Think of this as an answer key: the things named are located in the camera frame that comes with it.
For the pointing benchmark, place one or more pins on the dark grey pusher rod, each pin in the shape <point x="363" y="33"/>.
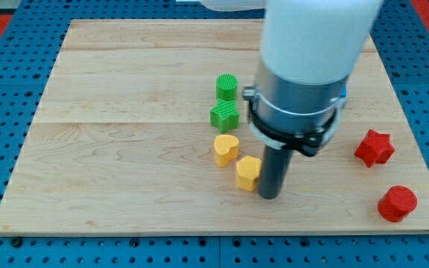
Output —
<point x="274" y="167"/>

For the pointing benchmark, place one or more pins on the red star block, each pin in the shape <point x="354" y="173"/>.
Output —
<point x="375" y="148"/>

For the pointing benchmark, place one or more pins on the green star block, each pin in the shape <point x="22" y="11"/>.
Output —
<point x="224" y="115"/>

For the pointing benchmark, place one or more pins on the green cylinder block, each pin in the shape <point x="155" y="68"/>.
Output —
<point x="226" y="87"/>

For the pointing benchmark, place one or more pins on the yellow heart block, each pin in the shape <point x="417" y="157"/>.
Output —
<point x="226" y="148"/>

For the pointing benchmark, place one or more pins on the wooden board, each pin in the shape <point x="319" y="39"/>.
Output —
<point x="121" y="144"/>

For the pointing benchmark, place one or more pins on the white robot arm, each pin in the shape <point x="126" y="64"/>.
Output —
<point x="308" y="51"/>

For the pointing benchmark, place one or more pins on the red cylinder block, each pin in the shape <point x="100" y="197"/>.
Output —
<point x="397" y="203"/>

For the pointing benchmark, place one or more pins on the silver flange with black clamp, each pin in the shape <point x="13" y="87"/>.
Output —
<point x="288" y="116"/>

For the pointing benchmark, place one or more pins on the yellow hexagon block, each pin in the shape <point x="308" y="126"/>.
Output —
<point x="247" y="173"/>

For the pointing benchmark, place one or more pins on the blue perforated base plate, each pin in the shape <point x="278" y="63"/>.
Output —
<point x="28" y="50"/>

